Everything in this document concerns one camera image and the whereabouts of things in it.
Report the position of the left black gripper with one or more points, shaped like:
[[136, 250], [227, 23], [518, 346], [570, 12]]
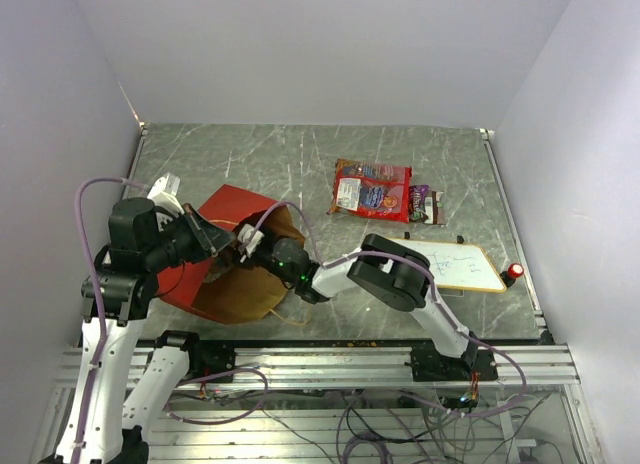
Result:
[[207, 238]]

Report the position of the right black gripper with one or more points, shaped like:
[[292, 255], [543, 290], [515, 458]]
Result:
[[248, 261]]

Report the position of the red paper bag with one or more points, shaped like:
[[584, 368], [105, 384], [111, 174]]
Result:
[[239, 295]]

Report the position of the red candy bag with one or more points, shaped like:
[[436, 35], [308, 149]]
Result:
[[371, 190]]

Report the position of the purple snack pack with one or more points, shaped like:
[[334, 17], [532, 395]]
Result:
[[419, 204]]

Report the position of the brown chocolate snack pack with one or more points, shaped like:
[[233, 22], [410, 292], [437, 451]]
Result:
[[436, 213]]

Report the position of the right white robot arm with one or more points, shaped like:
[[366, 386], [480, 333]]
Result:
[[394, 274]]

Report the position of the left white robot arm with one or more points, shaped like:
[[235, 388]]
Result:
[[100, 334]]

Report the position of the small whiteboard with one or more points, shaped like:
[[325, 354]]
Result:
[[458, 266]]

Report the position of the red emergency stop button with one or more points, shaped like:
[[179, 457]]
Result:
[[512, 274]]

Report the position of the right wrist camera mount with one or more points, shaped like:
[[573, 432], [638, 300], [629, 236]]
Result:
[[248, 239]]

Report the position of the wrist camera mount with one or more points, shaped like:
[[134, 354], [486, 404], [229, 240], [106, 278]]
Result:
[[163, 193], [248, 239]]

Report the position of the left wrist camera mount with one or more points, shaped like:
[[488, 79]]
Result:
[[163, 193]]

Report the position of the aluminium rail frame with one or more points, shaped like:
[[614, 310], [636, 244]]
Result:
[[181, 399]]

